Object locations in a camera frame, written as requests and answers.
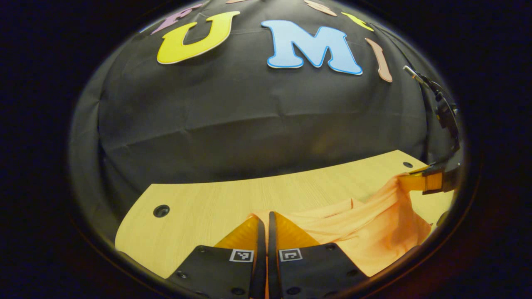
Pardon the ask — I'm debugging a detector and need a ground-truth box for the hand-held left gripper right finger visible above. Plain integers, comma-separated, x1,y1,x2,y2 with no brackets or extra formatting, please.
268,212,368,299

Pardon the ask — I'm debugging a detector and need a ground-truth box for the orange T-shirt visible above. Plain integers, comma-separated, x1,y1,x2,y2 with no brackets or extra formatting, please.
249,174,433,277

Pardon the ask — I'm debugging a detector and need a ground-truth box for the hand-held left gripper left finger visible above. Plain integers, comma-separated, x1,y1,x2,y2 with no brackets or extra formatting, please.
166,215,267,299

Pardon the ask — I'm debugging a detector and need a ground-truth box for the black backdrop cloth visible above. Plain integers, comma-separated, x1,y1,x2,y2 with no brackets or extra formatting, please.
69,0,462,241

